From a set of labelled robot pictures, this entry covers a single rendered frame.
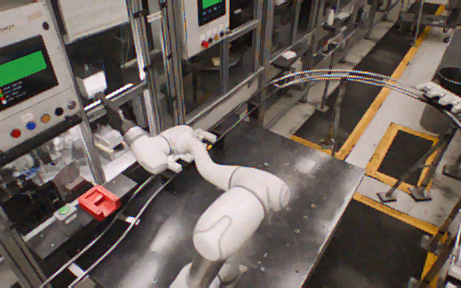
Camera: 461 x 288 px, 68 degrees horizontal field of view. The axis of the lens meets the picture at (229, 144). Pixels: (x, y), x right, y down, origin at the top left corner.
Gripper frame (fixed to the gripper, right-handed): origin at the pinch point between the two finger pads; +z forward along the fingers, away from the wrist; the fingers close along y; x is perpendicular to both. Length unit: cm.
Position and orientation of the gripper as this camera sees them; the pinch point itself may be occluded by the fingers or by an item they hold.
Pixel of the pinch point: (102, 98)
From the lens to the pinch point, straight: 157.9
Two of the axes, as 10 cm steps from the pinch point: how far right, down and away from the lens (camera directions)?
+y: 2.7, -4.8, -8.3
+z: -6.6, -7.2, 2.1
